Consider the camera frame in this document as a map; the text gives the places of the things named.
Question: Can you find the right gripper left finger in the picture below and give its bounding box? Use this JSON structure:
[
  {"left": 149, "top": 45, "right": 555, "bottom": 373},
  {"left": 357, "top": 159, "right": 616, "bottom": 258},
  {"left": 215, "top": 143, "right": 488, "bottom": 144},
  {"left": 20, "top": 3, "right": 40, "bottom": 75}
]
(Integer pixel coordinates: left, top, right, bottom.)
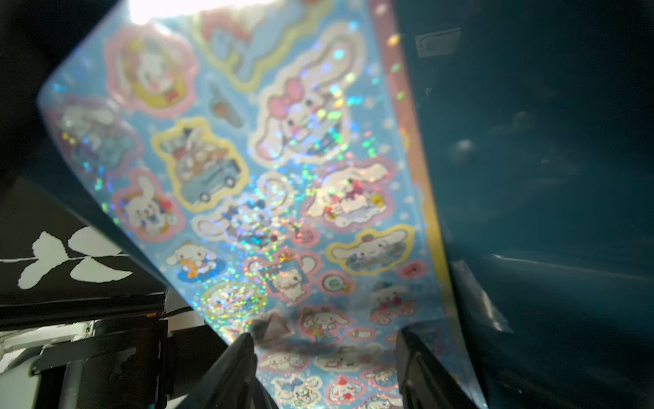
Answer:
[{"left": 177, "top": 333, "right": 279, "bottom": 409}]

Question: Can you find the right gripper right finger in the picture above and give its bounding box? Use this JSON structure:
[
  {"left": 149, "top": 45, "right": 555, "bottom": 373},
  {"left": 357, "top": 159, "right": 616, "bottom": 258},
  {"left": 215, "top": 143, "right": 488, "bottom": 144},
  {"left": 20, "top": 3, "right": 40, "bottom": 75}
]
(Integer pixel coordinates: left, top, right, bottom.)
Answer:
[{"left": 396, "top": 328, "right": 477, "bottom": 409}]

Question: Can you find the blue holographic sticker sheet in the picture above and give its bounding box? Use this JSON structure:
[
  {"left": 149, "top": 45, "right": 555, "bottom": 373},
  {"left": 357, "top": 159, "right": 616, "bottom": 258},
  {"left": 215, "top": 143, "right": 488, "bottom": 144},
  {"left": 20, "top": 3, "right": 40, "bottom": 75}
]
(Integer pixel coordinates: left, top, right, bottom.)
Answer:
[{"left": 38, "top": 1, "right": 486, "bottom": 408}]

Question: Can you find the teal plastic storage box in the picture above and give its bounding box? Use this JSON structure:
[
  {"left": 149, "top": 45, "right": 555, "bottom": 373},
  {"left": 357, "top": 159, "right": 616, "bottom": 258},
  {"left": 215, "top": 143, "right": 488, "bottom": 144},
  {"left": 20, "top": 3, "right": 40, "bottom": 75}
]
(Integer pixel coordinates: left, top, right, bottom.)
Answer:
[{"left": 1, "top": 1, "right": 653, "bottom": 408}]

